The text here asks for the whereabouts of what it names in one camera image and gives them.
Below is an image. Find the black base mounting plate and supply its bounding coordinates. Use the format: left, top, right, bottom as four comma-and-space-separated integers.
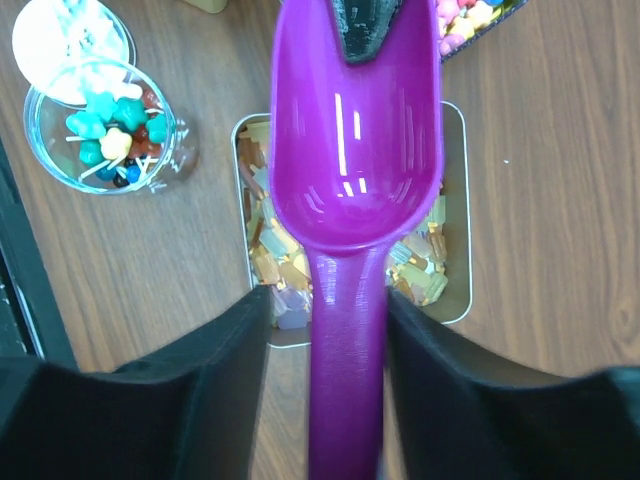
1, 152, 78, 370

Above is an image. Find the silver popsicle candy tin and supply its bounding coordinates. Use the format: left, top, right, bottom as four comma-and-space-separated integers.
231, 101, 473, 349

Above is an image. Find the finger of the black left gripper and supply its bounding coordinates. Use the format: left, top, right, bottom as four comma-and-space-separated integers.
329, 0, 402, 65

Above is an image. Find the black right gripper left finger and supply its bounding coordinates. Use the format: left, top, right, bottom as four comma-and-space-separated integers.
1, 287, 271, 479

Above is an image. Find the clear glass jar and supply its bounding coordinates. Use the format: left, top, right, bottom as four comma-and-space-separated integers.
23, 57, 199, 196

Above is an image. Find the silver jar lid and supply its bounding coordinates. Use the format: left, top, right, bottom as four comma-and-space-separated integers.
11, 1, 137, 106

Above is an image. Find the purple plastic scoop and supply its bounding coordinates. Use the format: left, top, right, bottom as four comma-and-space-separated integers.
269, 1, 444, 479

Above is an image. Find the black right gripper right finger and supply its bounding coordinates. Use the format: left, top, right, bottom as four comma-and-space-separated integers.
387, 290, 639, 479

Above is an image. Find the star candy tin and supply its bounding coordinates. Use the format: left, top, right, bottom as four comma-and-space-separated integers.
434, 0, 527, 64

